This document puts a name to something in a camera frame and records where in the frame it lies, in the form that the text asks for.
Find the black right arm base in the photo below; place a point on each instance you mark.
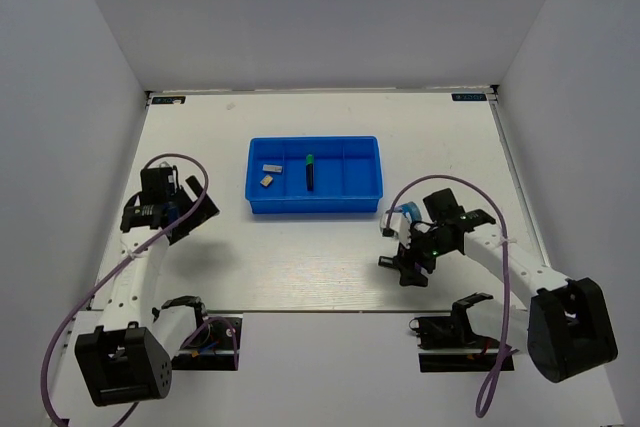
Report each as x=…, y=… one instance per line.
x=448, y=344

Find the grey white eraser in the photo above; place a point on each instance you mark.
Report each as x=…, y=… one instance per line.
x=272, y=169

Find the left table corner label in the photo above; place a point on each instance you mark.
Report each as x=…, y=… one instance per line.
x=168, y=100

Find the blue labelled round jar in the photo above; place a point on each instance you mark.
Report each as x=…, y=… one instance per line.
x=410, y=210

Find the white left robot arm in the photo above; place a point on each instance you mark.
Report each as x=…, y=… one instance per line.
x=128, y=357

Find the blue plastic divided tray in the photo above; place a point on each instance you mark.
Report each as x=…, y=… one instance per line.
x=347, y=175

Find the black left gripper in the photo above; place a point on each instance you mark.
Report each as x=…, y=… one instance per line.
x=204, y=211

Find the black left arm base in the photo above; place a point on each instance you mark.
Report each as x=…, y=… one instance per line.
x=217, y=349

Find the table corner label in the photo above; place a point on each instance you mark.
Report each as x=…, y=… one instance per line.
x=468, y=97
x=168, y=100

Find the green capped black highlighter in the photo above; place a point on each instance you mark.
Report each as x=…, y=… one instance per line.
x=309, y=172

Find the right table corner label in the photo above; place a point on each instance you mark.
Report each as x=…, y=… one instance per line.
x=468, y=97

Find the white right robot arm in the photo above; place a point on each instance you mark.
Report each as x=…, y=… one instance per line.
x=563, y=326

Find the small tan wooden block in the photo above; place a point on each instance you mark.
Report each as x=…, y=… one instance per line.
x=266, y=181

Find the purple capped black highlighter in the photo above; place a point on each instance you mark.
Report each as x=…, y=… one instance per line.
x=402, y=266

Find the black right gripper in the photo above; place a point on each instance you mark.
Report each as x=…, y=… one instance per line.
x=409, y=274

